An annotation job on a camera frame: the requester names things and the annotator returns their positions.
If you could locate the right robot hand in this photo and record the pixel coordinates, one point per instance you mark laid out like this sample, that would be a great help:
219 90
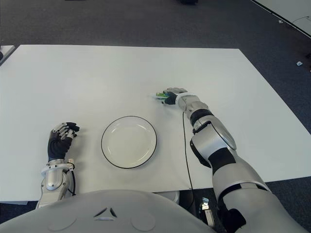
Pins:
172 97

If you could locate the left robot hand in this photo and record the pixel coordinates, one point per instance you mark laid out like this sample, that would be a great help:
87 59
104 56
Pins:
57 146

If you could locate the green white toothpaste tube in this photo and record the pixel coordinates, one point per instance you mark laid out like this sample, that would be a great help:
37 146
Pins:
160 95

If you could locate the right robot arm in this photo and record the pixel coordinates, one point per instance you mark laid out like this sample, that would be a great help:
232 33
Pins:
211 138

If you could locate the white plate with black rim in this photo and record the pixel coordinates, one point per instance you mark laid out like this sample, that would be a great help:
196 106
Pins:
128 143

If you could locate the grey robot torso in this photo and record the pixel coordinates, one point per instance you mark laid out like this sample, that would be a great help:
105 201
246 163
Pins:
109 213

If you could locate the white side table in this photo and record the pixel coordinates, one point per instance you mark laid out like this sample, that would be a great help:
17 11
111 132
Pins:
8 49

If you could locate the white background table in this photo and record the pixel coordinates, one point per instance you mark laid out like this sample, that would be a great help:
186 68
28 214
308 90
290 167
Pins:
291 9

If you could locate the silver metal bracket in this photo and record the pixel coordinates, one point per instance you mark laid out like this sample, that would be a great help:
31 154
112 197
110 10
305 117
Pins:
206 211

